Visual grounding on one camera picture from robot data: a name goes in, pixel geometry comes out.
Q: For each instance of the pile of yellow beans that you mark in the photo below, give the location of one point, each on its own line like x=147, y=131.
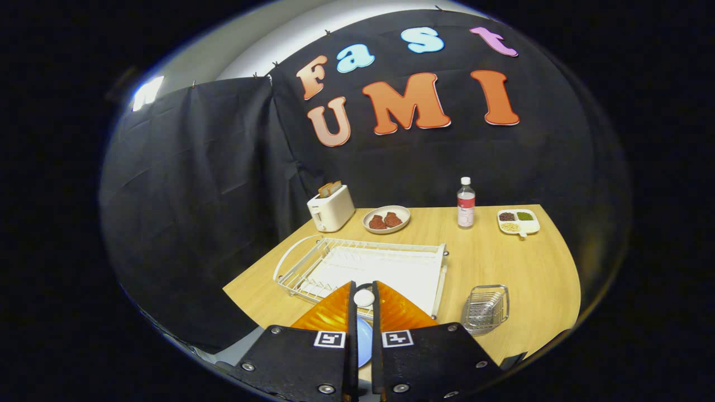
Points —
x=510, y=227

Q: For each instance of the clear bottle with red label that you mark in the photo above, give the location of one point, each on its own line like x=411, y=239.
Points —
x=466, y=209

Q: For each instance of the brown toast slice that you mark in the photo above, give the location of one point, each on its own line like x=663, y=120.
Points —
x=337, y=186
x=325, y=190

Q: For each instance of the pile of green beans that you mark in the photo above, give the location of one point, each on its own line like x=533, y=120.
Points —
x=524, y=216

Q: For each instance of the blue plate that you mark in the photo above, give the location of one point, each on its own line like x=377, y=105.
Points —
x=364, y=340

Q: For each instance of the beige dish with meat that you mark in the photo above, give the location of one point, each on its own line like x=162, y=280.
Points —
x=403, y=222

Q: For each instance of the white divided tray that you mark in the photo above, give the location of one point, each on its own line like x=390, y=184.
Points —
x=530, y=226

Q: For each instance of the pile of dark beans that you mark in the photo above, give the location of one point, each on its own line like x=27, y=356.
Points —
x=506, y=216

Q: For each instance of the red meat piece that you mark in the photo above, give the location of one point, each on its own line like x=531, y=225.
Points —
x=377, y=222
x=393, y=219

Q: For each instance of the ceiling light panel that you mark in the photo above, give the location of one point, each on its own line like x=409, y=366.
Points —
x=148, y=94

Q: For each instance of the white toaster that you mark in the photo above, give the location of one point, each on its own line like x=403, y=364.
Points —
x=332, y=215

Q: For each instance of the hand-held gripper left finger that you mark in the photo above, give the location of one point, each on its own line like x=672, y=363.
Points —
x=301, y=363

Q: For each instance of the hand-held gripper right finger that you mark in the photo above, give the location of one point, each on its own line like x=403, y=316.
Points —
x=430, y=363

